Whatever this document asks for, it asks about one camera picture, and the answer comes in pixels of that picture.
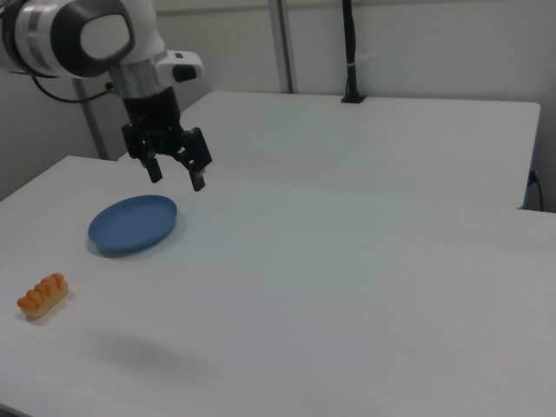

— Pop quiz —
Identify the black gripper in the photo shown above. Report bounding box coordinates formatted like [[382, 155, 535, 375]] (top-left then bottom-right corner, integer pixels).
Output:
[[121, 86, 214, 193]]

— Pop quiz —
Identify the orange braided bread loaf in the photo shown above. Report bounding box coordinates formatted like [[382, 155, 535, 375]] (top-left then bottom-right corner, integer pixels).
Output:
[[17, 272, 70, 321]]

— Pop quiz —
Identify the blue round plate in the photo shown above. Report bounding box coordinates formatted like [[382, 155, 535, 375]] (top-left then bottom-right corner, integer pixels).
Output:
[[88, 195, 179, 258]]

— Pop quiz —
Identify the black pole with flat base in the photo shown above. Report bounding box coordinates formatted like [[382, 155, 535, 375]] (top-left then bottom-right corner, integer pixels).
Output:
[[340, 0, 367, 104]]

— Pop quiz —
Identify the grey metal partition post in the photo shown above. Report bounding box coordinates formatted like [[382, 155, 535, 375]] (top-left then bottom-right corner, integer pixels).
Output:
[[268, 0, 301, 95], [70, 76, 110, 161]]

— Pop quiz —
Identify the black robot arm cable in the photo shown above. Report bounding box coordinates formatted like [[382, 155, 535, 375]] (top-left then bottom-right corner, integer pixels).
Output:
[[32, 76, 117, 104]]

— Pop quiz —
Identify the white cable tie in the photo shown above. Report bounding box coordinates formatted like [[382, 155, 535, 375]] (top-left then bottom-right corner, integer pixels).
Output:
[[346, 51, 382, 69]]

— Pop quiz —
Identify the black cable with plug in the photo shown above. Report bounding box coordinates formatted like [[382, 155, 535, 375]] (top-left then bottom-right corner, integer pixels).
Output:
[[527, 169, 545, 212]]

